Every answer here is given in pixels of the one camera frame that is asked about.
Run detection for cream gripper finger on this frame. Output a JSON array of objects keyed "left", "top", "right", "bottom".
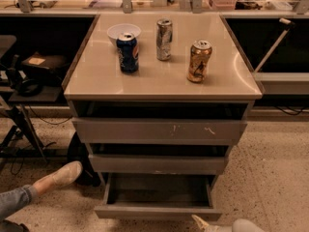
[{"left": 192, "top": 215, "right": 232, "bottom": 232}]

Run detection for grey bottom drawer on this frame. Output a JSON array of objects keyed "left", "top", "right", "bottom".
[{"left": 95, "top": 173, "right": 221, "bottom": 221}]

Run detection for grey drawer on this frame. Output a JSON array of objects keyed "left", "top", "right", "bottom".
[
  {"left": 95, "top": 173, "right": 221, "bottom": 221},
  {"left": 86, "top": 143, "right": 232, "bottom": 175},
  {"left": 67, "top": 100, "right": 255, "bottom": 146}
]

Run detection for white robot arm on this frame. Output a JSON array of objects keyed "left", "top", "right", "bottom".
[{"left": 192, "top": 215, "right": 266, "bottom": 232}]

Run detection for grey middle drawer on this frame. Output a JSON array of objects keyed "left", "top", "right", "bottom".
[{"left": 86, "top": 143, "right": 232, "bottom": 175}]

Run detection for grey drawer cabinet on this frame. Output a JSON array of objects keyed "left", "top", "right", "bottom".
[{"left": 61, "top": 13, "right": 265, "bottom": 189}]

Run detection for grey top drawer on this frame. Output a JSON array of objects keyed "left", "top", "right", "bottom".
[{"left": 67, "top": 100, "right": 255, "bottom": 146}]

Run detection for beige shoe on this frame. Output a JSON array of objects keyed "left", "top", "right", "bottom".
[{"left": 32, "top": 161, "right": 83, "bottom": 196}]

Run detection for gold dented can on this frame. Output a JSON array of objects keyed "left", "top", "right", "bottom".
[{"left": 187, "top": 40, "right": 212, "bottom": 83}]

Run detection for blue jeans leg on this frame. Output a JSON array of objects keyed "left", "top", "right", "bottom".
[{"left": 0, "top": 185, "right": 38, "bottom": 221}]

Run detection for blue pepsi can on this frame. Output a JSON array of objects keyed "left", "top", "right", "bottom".
[{"left": 116, "top": 32, "right": 139, "bottom": 73}]

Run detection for silver crushed can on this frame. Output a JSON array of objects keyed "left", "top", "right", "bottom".
[{"left": 156, "top": 18, "right": 173, "bottom": 61}]

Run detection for white bowl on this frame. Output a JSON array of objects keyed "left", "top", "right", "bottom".
[{"left": 107, "top": 23, "right": 141, "bottom": 46}]

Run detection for black bag with label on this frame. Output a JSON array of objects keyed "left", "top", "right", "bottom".
[{"left": 21, "top": 52, "right": 70, "bottom": 87}]

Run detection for black headphones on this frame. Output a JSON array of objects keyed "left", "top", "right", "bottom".
[{"left": 5, "top": 68, "right": 42, "bottom": 97}]

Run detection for white stick with handle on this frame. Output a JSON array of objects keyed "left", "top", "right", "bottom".
[{"left": 254, "top": 17, "right": 295, "bottom": 73}]

